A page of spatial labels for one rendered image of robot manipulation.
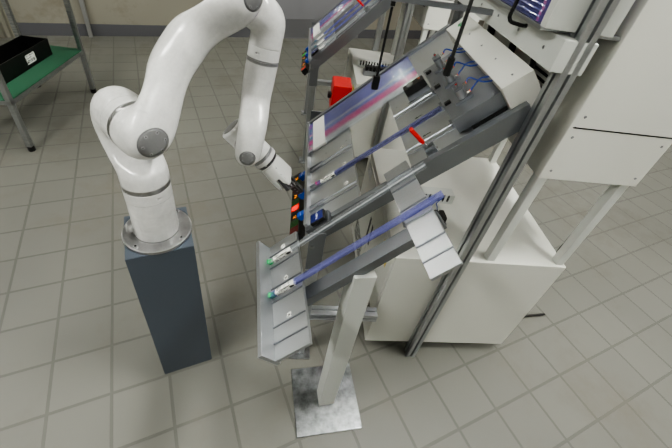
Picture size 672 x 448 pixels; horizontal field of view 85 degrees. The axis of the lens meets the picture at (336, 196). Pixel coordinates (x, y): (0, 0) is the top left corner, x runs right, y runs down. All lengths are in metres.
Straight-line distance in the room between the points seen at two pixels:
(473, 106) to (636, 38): 0.36
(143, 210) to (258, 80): 0.47
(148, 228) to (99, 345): 0.85
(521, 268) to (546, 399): 0.71
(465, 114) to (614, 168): 0.49
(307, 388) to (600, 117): 1.37
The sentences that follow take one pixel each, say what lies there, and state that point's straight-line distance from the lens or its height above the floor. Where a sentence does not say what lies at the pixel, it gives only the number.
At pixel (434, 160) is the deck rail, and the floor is 1.03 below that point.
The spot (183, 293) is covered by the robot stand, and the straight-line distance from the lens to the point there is 1.32.
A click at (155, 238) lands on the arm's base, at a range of 1.16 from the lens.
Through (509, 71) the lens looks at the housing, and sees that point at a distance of 1.06.
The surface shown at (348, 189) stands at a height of 0.83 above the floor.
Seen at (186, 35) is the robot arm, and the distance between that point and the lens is 0.94.
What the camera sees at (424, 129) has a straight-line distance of 1.17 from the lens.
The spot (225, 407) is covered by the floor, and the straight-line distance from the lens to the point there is 1.65.
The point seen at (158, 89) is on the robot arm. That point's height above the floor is 1.16.
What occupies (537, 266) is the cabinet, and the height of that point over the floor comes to 0.62.
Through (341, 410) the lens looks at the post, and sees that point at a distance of 1.65.
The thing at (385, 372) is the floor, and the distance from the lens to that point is 1.76.
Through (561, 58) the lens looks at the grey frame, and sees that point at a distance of 0.97.
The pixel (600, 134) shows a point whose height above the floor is 1.16.
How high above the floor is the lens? 1.55
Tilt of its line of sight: 39 degrees down
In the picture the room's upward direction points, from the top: 10 degrees clockwise
